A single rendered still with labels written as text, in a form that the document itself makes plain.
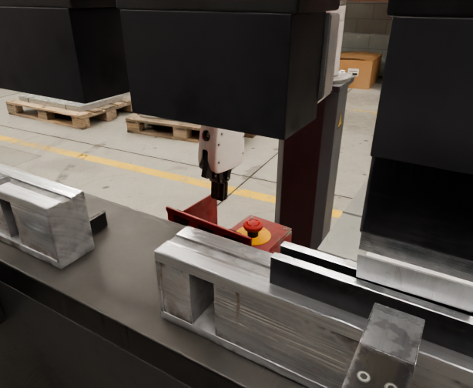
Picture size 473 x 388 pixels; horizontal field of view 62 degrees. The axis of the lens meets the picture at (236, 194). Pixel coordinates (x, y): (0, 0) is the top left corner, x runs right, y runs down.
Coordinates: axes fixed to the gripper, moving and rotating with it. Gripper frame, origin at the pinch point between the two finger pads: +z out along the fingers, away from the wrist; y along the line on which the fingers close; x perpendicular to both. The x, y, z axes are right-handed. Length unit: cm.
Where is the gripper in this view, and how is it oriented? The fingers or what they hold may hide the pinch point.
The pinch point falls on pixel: (219, 189)
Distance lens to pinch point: 82.3
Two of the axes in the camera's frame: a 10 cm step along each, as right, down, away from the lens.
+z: -0.5, 9.2, 3.9
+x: -8.2, -2.6, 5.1
